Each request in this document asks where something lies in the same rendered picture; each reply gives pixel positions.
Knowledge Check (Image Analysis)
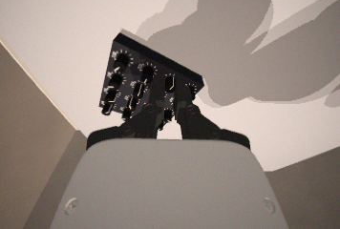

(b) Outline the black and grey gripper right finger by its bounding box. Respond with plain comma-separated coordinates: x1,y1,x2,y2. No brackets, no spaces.
174,74,251,151

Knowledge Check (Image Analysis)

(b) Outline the black knob box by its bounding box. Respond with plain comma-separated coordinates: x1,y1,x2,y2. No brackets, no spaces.
98,33,204,131

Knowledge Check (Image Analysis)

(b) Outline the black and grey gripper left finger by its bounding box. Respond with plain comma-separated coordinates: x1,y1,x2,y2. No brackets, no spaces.
86,73,165,151

